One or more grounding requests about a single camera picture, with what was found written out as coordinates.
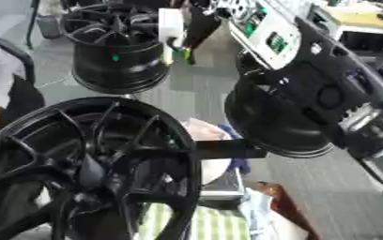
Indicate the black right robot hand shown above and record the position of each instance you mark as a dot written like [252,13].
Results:
[203,28]

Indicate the yellow desk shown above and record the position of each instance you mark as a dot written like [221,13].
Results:
[359,18]

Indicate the large black spoked wheel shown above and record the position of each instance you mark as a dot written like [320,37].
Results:
[41,162]

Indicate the black round wheel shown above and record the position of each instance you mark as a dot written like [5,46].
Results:
[266,125]

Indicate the black flat bar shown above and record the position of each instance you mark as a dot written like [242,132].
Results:
[230,149]

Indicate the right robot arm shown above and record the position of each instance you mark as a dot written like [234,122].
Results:
[331,81]

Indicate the grey waste bin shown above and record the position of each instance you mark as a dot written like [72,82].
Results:
[49,27]

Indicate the white box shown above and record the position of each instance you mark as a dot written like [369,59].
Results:
[222,190]

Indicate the black chair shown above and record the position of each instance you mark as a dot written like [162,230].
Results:
[17,56]

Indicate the pale blue cloth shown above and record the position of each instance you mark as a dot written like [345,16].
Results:
[266,218]

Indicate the pale pink bag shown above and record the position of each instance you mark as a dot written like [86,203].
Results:
[208,132]

